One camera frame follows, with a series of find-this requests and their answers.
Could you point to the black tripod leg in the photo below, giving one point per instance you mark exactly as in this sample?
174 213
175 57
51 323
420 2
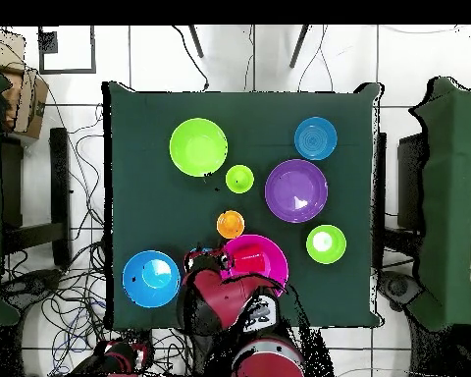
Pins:
196 41
299 47

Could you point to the purple plastic bowl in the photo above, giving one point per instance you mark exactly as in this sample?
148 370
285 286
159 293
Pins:
294 188

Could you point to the small green ribbed bowl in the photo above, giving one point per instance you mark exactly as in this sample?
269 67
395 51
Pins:
325 243

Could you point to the green plastic cup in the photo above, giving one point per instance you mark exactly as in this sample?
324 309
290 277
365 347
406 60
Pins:
239 179

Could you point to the black square frame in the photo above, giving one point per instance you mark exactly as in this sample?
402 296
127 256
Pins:
48 42

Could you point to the black metal stand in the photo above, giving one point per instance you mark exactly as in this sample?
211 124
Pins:
60 196

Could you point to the pink plastic bowl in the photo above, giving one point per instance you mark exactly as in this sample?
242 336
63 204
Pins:
276 255

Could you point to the dark green tablecloth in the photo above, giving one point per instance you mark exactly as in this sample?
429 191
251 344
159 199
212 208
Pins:
259 118

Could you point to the grey pedestal foot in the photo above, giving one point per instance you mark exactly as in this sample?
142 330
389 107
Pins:
35 284
398 286

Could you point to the cardboard box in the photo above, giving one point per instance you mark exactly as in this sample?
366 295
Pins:
4 51
29 102

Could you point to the small blue patterned bowl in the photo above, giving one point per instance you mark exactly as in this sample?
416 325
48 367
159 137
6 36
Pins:
316 138

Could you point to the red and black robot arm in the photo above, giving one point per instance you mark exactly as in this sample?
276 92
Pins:
219 298

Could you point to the large blue plastic bowl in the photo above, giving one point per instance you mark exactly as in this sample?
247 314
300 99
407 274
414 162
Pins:
151 279

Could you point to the orange plastic cup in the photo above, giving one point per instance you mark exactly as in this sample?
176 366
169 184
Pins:
230 224

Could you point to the large green plastic bowl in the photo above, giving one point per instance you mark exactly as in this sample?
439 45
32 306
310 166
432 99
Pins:
198 147

